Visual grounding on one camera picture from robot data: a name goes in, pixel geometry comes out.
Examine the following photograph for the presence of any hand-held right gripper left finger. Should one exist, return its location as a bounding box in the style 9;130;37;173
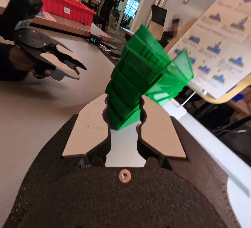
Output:
62;93;112;165

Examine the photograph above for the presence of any beige board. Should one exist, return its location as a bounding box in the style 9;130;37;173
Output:
148;21;164;35

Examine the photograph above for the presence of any instruction sheet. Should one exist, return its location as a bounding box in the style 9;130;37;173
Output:
168;0;251;99

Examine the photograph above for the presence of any black panel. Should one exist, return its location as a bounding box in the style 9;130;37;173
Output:
151;4;167;26

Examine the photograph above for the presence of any white desk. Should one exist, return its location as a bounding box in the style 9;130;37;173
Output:
0;35;251;228

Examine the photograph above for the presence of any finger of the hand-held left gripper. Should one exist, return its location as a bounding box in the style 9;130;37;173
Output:
40;52;81;81
53;44;87;71

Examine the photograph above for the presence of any red plastic tote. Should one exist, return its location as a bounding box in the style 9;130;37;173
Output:
21;0;96;26

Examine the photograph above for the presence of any small black display device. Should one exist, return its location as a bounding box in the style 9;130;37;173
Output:
89;33;102;47

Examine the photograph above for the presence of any window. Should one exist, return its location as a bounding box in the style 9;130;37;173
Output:
124;0;144;19

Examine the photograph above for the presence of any grey tape strip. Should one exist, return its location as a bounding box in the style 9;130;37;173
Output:
227;170;251;197

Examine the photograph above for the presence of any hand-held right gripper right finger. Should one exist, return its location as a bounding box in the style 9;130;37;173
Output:
137;95;187;166

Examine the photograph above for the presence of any blue plastic bin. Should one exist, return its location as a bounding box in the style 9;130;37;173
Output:
231;93;245;102

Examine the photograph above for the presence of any person's left forearm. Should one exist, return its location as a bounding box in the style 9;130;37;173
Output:
0;42;30;81

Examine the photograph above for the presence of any person's left hand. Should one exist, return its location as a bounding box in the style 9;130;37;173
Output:
9;45;52;79

